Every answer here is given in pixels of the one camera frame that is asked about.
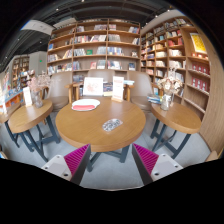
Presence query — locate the round wooden right table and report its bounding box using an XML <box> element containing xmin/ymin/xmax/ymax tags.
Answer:
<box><xmin>150</xmin><ymin>102</ymin><xmax>201</xmax><ymax>159</ymax></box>

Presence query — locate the white red text sign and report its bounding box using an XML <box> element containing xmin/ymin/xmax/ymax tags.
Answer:
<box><xmin>112</xmin><ymin>76</ymin><xmax>124</xmax><ymax>102</ymax></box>

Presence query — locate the glass vase with pale flowers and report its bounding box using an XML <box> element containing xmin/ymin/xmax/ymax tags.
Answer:
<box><xmin>157</xmin><ymin>68</ymin><xmax>182</xmax><ymax>111</ymax></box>

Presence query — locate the small white card sign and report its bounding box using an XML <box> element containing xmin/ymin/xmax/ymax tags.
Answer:
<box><xmin>23</xmin><ymin>87</ymin><xmax>32</xmax><ymax>107</ymax></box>

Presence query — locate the round wooden centre table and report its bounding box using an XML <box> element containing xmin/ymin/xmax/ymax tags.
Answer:
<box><xmin>55</xmin><ymin>96</ymin><xmax>147</xmax><ymax>173</ymax></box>

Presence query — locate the beige armchair left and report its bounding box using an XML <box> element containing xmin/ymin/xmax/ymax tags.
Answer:
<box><xmin>47</xmin><ymin>72</ymin><xmax>72</xmax><ymax>111</ymax></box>

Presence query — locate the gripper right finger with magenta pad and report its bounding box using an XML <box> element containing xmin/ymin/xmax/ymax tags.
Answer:
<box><xmin>132</xmin><ymin>143</ymin><xmax>182</xmax><ymax>185</ymax></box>

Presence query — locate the white picture sign card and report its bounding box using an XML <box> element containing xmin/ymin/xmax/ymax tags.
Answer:
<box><xmin>83</xmin><ymin>77</ymin><xmax>103</xmax><ymax>96</ymax></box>

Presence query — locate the beige armchair right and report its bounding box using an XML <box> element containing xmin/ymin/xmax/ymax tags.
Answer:
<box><xmin>127</xmin><ymin>71</ymin><xmax>153</xmax><ymax>113</ymax></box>

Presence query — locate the right wooden bookshelf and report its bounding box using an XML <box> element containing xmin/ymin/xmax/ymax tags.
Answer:
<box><xmin>139</xmin><ymin>15</ymin><xmax>212</xmax><ymax>122</ymax></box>

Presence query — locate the glass vase with pink flowers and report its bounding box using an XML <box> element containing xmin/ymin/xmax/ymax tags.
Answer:
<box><xmin>27</xmin><ymin>72</ymin><xmax>51</xmax><ymax>108</ymax></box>

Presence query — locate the round wooden table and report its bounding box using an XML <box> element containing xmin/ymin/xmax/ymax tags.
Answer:
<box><xmin>8</xmin><ymin>100</ymin><xmax>59</xmax><ymax>162</ymax></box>
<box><xmin>55</xmin><ymin>96</ymin><xmax>147</xmax><ymax>173</ymax></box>
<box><xmin>150</xmin><ymin>102</ymin><xmax>201</xmax><ymax>159</ymax></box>

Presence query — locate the round wooden left table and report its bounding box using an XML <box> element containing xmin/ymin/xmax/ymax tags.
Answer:
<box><xmin>8</xmin><ymin>100</ymin><xmax>59</xmax><ymax>162</ymax></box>

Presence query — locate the yellow poster on shelf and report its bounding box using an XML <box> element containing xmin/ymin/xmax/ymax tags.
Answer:
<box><xmin>190</xmin><ymin>33</ymin><xmax>207</xmax><ymax>54</ymax></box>

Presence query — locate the beige armchair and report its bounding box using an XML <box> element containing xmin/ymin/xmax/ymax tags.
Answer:
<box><xmin>127</xmin><ymin>71</ymin><xmax>153</xmax><ymax>113</ymax></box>
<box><xmin>47</xmin><ymin>72</ymin><xmax>72</xmax><ymax>111</ymax></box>

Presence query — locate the distant left bookshelf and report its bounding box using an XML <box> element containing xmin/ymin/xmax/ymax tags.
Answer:
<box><xmin>12</xmin><ymin>56</ymin><xmax>35</xmax><ymax>90</ymax></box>

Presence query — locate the stack of books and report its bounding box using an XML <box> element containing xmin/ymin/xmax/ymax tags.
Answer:
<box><xmin>147</xmin><ymin>94</ymin><xmax>162</xmax><ymax>104</ymax></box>

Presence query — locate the central wooden bookshelf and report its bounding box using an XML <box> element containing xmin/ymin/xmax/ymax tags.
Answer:
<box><xmin>47</xmin><ymin>18</ymin><xmax>141</xmax><ymax>77</ymax></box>

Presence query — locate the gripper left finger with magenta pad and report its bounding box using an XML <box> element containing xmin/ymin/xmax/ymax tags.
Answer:
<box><xmin>42</xmin><ymin>144</ymin><xmax>91</xmax><ymax>185</ymax></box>

